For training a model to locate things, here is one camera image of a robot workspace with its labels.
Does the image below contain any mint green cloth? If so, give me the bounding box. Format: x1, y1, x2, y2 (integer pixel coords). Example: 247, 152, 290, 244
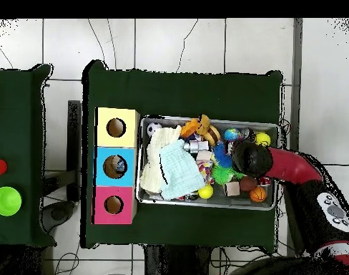
158, 138, 207, 201

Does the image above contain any cream yellow cloth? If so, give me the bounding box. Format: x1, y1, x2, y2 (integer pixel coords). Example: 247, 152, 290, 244
139, 125, 183, 196

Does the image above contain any small wooden block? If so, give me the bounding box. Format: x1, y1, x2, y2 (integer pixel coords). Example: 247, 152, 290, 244
223, 180, 242, 198

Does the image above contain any clear mesh bin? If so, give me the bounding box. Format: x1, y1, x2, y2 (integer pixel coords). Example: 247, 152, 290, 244
136, 115, 280, 211

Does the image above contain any wooden box with three holes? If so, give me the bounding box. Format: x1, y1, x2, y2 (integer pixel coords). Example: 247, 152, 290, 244
93, 106, 141, 226

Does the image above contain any small soccer ball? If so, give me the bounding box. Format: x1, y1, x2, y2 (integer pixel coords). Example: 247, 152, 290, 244
146, 122, 164, 138

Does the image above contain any large blue spiky ball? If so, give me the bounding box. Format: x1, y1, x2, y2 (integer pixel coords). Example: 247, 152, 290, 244
212, 141, 235, 170

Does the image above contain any plain yellow ball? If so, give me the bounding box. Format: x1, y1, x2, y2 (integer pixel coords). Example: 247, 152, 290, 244
197, 183, 215, 201

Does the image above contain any green spiky ball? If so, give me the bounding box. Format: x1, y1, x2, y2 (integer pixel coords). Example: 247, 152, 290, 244
212, 165, 247, 186

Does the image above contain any small brown football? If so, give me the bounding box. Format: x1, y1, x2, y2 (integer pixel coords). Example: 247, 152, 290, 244
239, 175, 260, 193

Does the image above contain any yellow smiley ball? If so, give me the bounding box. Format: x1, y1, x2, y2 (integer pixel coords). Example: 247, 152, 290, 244
255, 131, 272, 148

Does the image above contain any small orange basketball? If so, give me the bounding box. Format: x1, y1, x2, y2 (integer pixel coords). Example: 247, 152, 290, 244
249, 185, 267, 204

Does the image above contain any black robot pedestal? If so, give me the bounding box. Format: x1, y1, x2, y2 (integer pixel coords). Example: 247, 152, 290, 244
144, 245, 221, 275

